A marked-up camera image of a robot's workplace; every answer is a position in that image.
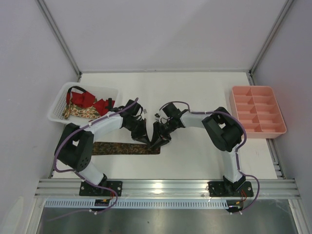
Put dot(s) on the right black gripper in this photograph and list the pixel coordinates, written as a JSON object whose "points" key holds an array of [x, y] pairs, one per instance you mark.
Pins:
{"points": [[161, 130]]}

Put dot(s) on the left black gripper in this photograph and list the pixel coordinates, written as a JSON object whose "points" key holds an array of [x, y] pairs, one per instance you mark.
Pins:
{"points": [[138, 129]]}

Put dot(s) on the dark brown patterned tie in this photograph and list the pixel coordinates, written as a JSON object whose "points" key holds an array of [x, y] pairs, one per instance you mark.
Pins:
{"points": [[114, 148]]}

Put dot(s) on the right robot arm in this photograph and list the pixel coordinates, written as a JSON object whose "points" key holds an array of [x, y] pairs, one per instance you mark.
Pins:
{"points": [[224, 130]]}

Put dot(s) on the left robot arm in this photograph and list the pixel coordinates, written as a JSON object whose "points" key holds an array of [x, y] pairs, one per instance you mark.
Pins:
{"points": [[74, 149]]}

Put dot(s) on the red tie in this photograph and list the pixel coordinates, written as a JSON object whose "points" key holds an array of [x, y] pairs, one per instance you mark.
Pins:
{"points": [[86, 99]]}

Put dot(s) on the beige floral tie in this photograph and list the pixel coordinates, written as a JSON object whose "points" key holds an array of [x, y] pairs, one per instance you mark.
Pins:
{"points": [[74, 110]]}

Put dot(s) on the pink divided organizer tray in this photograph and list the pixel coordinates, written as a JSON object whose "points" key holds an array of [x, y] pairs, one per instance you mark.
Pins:
{"points": [[257, 109]]}

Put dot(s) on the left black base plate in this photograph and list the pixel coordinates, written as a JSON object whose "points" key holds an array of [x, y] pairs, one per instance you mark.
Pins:
{"points": [[89, 190]]}

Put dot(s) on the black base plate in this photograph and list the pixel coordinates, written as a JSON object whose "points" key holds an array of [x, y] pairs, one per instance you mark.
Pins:
{"points": [[217, 189], [89, 190]]}

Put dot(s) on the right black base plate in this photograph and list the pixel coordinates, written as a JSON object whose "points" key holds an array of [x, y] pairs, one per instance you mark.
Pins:
{"points": [[217, 189]]}

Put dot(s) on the aluminium mounting rail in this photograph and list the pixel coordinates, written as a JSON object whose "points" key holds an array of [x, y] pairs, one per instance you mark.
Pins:
{"points": [[166, 189]]}

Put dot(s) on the white slotted cable duct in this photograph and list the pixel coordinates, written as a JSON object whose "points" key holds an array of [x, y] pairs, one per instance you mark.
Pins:
{"points": [[137, 203]]}

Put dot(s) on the left aluminium frame post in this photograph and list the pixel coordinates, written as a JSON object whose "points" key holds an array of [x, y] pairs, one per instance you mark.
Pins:
{"points": [[43, 7]]}

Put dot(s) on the aluminium frame post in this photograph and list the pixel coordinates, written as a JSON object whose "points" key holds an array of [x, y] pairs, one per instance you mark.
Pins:
{"points": [[43, 7], [285, 10]]}

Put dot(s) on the right aluminium frame post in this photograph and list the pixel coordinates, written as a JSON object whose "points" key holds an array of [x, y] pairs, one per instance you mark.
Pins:
{"points": [[285, 10]]}

